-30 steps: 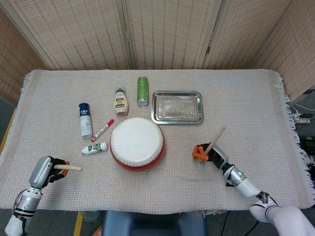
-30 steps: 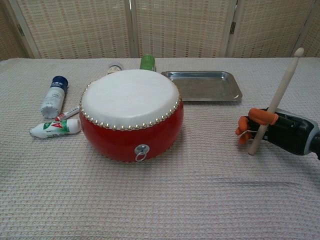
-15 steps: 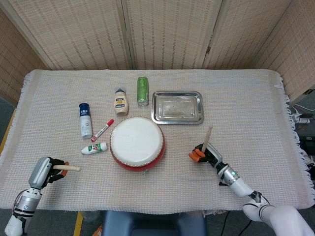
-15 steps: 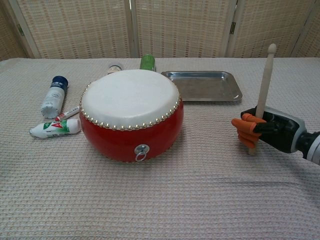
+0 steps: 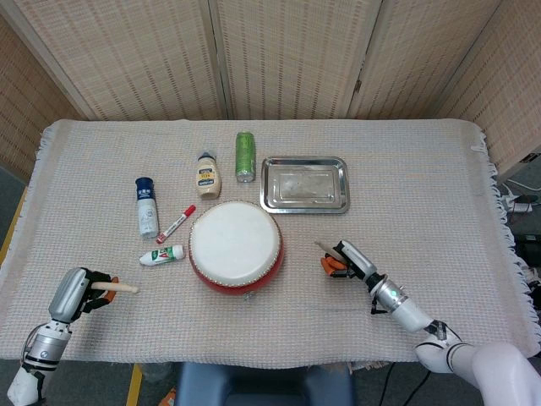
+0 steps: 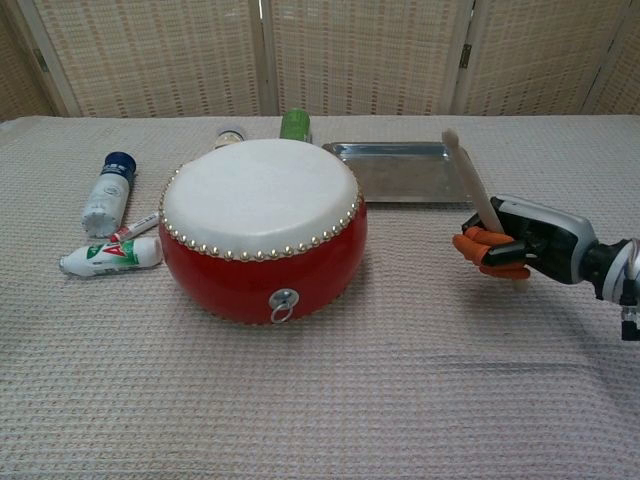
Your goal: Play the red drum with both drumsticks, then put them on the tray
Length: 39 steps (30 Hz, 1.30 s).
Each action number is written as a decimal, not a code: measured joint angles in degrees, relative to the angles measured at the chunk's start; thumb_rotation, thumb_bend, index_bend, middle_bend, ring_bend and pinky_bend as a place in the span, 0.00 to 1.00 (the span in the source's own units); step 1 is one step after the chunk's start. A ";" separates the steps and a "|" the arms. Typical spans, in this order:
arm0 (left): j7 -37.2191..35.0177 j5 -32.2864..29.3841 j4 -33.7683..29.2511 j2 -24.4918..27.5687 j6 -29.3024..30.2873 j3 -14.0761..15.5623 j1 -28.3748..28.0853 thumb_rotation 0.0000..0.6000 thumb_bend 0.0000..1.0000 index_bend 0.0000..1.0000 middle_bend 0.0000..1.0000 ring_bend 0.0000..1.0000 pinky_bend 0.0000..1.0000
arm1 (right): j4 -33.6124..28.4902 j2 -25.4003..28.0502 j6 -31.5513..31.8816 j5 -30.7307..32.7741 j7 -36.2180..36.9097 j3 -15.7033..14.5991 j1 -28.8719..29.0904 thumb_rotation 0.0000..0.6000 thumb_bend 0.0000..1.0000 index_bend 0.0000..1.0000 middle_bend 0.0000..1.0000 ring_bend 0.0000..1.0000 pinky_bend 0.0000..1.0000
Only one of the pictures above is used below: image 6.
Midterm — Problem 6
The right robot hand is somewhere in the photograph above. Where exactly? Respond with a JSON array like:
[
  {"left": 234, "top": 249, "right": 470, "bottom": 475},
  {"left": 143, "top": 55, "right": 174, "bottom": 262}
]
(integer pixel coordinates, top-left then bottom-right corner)
[{"left": 452, "top": 194, "right": 599, "bottom": 289}]

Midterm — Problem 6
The wooden drumstick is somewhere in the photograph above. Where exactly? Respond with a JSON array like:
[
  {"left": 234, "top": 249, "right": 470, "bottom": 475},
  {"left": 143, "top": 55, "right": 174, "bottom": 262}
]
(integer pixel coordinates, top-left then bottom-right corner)
[{"left": 441, "top": 127, "right": 530, "bottom": 297}]

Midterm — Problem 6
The stainless steel tray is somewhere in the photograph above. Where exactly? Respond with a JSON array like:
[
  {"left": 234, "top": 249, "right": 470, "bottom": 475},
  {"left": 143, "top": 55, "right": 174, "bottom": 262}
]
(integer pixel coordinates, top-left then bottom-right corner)
[{"left": 321, "top": 140, "right": 475, "bottom": 207}]

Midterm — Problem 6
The red drum with white skin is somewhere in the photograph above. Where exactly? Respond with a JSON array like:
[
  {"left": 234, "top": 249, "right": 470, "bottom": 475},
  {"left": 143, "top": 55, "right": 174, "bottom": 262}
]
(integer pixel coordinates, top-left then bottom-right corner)
[{"left": 158, "top": 138, "right": 370, "bottom": 327}]

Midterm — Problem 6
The beige woven tablecloth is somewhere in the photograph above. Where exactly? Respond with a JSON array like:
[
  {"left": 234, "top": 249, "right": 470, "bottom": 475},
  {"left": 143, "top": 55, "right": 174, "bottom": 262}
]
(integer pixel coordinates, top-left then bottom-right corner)
[{"left": 0, "top": 114, "right": 640, "bottom": 480}]

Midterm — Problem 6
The green drink can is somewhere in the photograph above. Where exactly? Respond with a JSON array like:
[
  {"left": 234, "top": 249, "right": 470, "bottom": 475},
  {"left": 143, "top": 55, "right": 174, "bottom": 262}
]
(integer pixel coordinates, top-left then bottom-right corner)
[{"left": 278, "top": 108, "right": 314, "bottom": 145}]

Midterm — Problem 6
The beige mayonnaise squeeze bottle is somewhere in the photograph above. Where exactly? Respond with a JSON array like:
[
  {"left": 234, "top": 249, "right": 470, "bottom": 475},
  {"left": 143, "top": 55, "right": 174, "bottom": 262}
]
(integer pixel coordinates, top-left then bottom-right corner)
[{"left": 214, "top": 127, "right": 248, "bottom": 152}]

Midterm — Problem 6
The red and white marker pen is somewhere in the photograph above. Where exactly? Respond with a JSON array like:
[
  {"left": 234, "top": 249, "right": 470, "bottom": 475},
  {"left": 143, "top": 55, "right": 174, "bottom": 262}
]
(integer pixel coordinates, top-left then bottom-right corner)
[{"left": 109, "top": 210, "right": 161, "bottom": 242}]

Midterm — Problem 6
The white and green small bottle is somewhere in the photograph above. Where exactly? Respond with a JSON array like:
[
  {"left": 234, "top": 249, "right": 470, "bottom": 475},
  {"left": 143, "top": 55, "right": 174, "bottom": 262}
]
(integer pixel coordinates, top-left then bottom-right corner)
[{"left": 58, "top": 235, "right": 164, "bottom": 276}]

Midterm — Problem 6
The woven folding screen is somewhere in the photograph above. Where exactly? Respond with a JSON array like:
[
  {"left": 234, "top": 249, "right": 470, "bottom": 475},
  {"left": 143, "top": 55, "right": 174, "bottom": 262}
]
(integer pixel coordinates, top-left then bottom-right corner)
[{"left": 0, "top": 0, "right": 640, "bottom": 121}]

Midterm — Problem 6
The white bottle with blue cap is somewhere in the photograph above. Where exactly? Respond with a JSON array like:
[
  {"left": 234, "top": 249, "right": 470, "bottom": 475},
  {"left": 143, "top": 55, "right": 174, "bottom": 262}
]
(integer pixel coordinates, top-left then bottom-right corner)
[{"left": 79, "top": 151, "right": 139, "bottom": 239}]

